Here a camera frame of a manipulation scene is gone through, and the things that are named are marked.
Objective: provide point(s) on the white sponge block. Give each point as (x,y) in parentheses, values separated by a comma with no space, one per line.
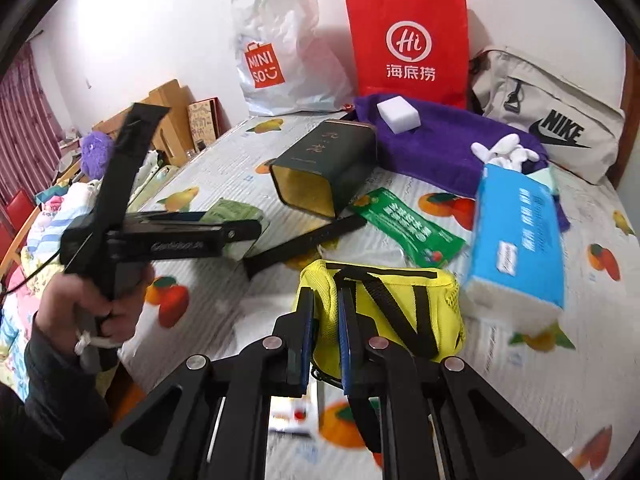
(398,114)

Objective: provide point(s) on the green fruit snack packet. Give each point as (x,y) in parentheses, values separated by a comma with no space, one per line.
(425,243)

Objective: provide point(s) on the red chair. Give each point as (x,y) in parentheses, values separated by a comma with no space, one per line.
(13,217)

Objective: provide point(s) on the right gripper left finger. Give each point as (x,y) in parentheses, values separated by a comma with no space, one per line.
(296,330)

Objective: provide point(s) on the left hand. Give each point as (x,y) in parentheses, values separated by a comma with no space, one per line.
(56,321)

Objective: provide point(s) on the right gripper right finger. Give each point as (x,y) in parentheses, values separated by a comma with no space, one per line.
(361,370)

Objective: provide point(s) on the white Miniso plastic bag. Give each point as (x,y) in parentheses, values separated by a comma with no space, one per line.
(284,66)

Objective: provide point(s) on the blue tissue pack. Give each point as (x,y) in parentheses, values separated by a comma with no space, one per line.
(515,275)

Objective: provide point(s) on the grey Nike bag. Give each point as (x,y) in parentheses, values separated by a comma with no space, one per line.
(580,132)

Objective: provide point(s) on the light green cloth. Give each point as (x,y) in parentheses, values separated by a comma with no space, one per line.
(545,177)

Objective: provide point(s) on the dark green tea box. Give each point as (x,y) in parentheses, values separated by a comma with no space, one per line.
(323,171)

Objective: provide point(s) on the light green small packet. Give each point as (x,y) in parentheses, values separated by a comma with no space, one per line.
(231,210)

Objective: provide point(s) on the purple towel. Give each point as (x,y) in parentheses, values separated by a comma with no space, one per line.
(439,150)

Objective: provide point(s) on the white cloth glove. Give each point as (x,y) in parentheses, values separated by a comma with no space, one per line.
(508,153)

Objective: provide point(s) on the purple plush toy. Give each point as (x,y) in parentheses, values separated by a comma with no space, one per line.
(96,151)

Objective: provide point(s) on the fruit print sachet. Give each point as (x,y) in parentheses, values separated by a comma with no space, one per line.
(294,415)

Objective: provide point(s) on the brown patterned book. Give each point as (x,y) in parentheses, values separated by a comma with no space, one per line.
(204,123)

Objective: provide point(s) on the red paper shopping bag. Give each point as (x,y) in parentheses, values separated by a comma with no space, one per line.
(418,49)

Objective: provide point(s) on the yellow mesh pouch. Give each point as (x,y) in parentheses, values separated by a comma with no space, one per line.
(416,308)

